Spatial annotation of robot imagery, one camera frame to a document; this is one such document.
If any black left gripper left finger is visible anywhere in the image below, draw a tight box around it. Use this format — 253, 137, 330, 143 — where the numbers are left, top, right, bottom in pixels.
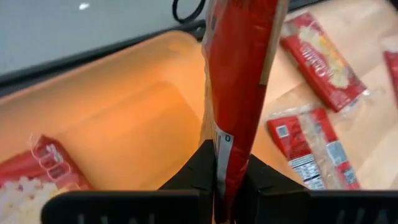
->
160, 139, 215, 224

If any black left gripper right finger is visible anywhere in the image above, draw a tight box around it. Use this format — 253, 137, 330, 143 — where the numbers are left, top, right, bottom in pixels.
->
236, 154, 308, 224

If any black coiled cable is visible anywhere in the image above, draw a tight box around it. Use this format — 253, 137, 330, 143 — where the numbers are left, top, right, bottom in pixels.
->
172, 0, 207, 25

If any red popcorn bag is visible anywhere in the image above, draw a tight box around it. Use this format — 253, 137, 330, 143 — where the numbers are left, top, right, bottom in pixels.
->
198, 0, 290, 224
279, 11, 371, 113
382, 50, 398, 108
266, 106, 362, 191
0, 133, 94, 224

